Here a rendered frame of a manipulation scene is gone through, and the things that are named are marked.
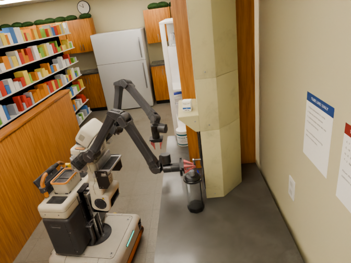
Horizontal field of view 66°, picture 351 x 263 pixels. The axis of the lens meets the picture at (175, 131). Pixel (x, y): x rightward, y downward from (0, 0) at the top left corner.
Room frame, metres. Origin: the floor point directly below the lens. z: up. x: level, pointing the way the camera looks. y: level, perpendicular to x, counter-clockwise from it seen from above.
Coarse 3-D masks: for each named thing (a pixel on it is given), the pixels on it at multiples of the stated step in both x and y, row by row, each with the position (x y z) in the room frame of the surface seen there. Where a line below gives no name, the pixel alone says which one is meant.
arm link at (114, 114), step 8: (112, 112) 1.58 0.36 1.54; (120, 112) 1.60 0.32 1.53; (104, 120) 1.61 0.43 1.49; (112, 120) 1.58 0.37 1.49; (104, 128) 1.60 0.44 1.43; (96, 136) 1.63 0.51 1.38; (104, 136) 1.61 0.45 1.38; (96, 144) 1.62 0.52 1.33; (88, 152) 1.61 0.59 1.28; (96, 152) 1.62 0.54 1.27; (88, 160) 1.61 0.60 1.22
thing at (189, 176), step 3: (189, 171) 1.33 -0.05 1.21; (192, 171) 1.32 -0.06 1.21; (186, 174) 1.34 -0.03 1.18; (189, 174) 1.34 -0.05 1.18; (192, 174) 1.31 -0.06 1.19; (195, 174) 1.33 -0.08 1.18; (198, 174) 1.33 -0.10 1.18; (186, 177) 1.31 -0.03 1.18; (189, 177) 1.31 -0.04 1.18; (192, 177) 1.30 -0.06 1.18; (195, 177) 1.30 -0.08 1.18; (198, 177) 1.30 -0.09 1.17; (186, 180) 1.30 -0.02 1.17; (189, 180) 1.29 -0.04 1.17; (192, 180) 1.29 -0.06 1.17; (195, 180) 1.29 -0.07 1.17
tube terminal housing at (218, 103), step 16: (208, 80) 1.40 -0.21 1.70; (224, 80) 1.44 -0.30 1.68; (208, 96) 1.40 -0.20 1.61; (224, 96) 1.44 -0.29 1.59; (208, 112) 1.40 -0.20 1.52; (224, 112) 1.43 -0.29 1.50; (208, 128) 1.40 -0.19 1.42; (224, 128) 1.43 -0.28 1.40; (208, 144) 1.40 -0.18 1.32; (224, 144) 1.42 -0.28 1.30; (208, 160) 1.40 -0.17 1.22; (224, 160) 1.41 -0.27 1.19; (240, 160) 1.52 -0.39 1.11; (208, 176) 1.40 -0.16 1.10; (224, 176) 1.41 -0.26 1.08; (240, 176) 1.52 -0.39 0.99; (208, 192) 1.41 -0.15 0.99; (224, 192) 1.40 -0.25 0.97
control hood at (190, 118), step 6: (180, 102) 1.68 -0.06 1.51; (192, 102) 1.65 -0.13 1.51; (180, 108) 1.57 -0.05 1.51; (180, 114) 1.46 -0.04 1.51; (186, 114) 1.45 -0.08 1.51; (192, 114) 1.43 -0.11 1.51; (180, 120) 1.41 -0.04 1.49; (186, 120) 1.41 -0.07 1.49; (192, 120) 1.41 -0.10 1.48; (198, 120) 1.41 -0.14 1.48; (192, 126) 1.41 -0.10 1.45; (198, 126) 1.41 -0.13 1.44
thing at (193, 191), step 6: (198, 180) 1.29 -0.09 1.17; (186, 186) 1.31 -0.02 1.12; (192, 186) 1.28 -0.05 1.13; (198, 186) 1.29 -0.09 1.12; (186, 192) 1.32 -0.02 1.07; (192, 192) 1.28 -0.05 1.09; (198, 192) 1.29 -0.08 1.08; (192, 198) 1.29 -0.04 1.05; (198, 198) 1.29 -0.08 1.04; (192, 204) 1.29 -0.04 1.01; (198, 204) 1.29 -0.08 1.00
